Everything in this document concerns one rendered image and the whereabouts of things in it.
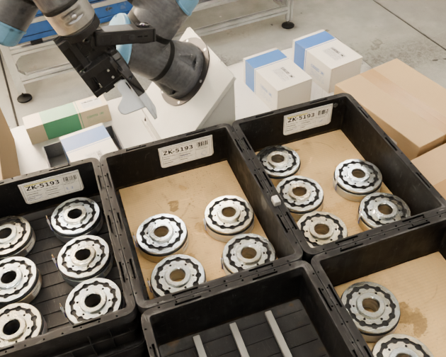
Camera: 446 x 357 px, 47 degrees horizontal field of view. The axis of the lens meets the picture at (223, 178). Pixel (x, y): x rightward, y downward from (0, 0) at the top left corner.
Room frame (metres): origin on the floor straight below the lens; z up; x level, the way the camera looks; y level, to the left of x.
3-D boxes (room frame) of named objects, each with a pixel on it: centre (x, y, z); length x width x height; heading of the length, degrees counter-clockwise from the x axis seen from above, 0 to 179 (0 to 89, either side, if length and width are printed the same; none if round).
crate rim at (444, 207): (0.75, -0.22, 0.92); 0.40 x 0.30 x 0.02; 17
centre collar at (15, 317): (0.46, 0.38, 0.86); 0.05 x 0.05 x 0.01
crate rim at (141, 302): (0.67, 0.06, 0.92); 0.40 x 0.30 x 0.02; 17
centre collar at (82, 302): (0.50, 0.25, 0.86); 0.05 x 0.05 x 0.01
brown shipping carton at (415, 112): (1.04, -0.48, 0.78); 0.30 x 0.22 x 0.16; 28
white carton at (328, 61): (1.41, -0.35, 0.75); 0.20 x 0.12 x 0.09; 27
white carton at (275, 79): (1.31, -0.18, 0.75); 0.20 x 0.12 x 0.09; 25
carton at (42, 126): (1.21, 0.45, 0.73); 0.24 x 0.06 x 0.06; 113
